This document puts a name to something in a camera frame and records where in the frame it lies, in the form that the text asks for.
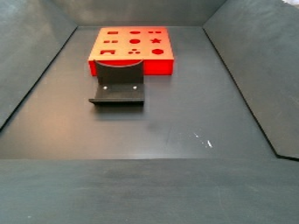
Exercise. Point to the black curved holder stand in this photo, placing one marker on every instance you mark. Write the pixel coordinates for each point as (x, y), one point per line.
(120, 84)

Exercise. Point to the red shape sorting block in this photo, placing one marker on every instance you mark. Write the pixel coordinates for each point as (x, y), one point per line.
(120, 46)

